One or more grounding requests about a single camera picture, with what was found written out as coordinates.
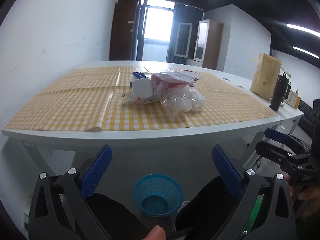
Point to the ceiling light strip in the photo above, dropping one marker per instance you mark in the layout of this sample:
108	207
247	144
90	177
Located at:
302	29
306	52

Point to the pink and white plastic bag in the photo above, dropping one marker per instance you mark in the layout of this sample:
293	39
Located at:
172	80

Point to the blue plastic wrapper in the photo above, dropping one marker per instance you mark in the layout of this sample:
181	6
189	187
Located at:
137	75

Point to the person's right hand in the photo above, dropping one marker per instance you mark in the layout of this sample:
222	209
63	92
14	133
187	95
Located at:
310	200

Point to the person's left hand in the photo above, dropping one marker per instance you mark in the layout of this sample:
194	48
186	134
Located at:
156	233

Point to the yellow checkered tablecloth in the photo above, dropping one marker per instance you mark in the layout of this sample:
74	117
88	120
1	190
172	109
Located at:
75	105

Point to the balcony glass door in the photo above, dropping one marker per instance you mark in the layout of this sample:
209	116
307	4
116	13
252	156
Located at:
157	22

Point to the white plastic container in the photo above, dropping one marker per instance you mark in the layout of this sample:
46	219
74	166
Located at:
142	87

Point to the white table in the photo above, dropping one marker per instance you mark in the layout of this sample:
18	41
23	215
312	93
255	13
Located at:
175	136

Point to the person's right white shoe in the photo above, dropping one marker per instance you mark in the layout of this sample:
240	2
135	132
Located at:
184	205

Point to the dark brown wooden cabinet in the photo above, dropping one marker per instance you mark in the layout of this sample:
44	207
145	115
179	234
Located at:
122	30

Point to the small cardboard box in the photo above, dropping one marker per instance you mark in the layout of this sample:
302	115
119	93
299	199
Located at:
293	101

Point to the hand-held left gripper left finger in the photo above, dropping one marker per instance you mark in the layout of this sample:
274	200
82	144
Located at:
96	172

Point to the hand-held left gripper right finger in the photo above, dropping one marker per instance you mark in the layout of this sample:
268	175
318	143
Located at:
226	172

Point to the brown paper bag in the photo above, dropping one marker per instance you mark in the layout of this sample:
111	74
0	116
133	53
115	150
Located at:
265	75

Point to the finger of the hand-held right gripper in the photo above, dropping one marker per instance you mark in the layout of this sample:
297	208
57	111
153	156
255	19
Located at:
275	135
267	150

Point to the wooden glass-door cabinet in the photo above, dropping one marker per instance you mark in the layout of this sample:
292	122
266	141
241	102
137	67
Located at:
212	45

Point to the person's right leg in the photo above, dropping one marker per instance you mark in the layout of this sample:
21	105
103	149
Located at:
207	205

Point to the clear plastic packaging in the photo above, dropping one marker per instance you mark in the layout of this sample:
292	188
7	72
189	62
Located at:
185	102

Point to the dark drinking bottle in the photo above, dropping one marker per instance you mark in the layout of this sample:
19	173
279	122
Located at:
277	92

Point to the blue plastic basket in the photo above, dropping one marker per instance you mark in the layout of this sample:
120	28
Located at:
150	187

